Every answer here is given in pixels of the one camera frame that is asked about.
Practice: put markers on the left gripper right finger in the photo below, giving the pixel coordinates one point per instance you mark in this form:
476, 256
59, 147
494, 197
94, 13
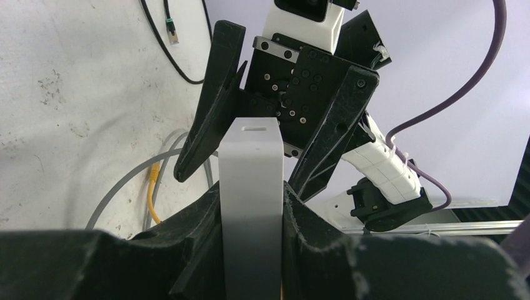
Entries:
321, 262

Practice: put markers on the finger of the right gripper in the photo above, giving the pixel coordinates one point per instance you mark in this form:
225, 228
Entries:
216, 109
334, 131

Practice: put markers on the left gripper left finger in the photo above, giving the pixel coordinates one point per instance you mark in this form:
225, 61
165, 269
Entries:
180, 258

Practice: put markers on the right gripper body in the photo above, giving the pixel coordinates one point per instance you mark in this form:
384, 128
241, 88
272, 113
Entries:
294, 81

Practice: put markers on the white network switch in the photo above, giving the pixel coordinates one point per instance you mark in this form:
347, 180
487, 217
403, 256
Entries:
251, 171

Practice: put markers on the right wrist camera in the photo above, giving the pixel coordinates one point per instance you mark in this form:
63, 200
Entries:
317, 23

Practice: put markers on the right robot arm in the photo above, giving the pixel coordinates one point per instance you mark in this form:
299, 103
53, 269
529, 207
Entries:
396, 179

